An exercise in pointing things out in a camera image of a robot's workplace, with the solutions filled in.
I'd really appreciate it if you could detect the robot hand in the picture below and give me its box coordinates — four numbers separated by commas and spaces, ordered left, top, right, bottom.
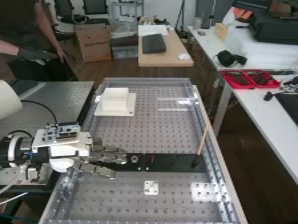
31, 122, 130, 180

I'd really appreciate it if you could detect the small white box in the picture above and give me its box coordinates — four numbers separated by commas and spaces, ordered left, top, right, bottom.
92, 86, 138, 118

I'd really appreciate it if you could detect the small square metal plate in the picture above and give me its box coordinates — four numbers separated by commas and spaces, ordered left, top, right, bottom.
142, 180, 160, 196

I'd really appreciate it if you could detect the black plate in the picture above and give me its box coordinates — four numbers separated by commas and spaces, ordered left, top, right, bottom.
84, 152, 208, 173

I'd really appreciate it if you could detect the thin stick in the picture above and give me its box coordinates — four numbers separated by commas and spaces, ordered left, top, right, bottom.
190, 112, 214, 168

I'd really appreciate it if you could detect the cardboard box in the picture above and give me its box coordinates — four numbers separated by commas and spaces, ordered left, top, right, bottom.
73, 23, 112, 63

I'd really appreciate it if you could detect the clear box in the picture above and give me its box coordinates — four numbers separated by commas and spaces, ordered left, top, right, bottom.
38, 77, 249, 224

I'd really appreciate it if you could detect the wooden desk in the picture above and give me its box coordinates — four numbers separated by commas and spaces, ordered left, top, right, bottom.
136, 24, 195, 68

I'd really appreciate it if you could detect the person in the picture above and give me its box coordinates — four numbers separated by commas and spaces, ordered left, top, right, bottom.
0, 0, 70, 82

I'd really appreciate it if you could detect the black keyboard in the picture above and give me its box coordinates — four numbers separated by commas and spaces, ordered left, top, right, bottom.
140, 33, 167, 55

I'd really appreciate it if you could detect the white mouse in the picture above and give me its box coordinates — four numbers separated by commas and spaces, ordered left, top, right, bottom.
176, 52, 192, 61

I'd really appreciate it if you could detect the black chair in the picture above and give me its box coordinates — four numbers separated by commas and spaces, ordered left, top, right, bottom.
53, 0, 76, 25

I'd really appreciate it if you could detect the red tray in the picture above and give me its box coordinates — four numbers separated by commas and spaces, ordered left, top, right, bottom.
219, 70, 256, 90
245, 69, 281, 89

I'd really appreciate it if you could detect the white desk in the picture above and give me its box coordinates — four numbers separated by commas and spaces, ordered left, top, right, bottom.
187, 24, 298, 72
211, 74, 298, 186

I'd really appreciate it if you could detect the black case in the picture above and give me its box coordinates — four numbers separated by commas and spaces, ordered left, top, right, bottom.
245, 9, 298, 46

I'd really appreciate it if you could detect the black cable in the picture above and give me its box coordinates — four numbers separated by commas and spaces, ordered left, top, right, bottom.
19, 99, 59, 126

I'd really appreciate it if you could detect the white cable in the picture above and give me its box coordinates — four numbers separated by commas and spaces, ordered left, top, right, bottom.
0, 191, 29, 205

